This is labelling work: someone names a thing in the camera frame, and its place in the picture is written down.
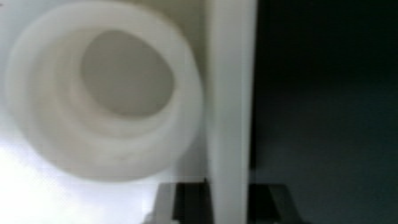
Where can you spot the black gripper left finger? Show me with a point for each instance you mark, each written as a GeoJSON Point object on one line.
{"type": "Point", "coordinates": [179, 204]}

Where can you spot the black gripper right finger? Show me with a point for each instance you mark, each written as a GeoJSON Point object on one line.
{"type": "Point", "coordinates": [272, 209]}

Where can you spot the white square tabletop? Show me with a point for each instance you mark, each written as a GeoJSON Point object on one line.
{"type": "Point", "coordinates": [124, 107]}

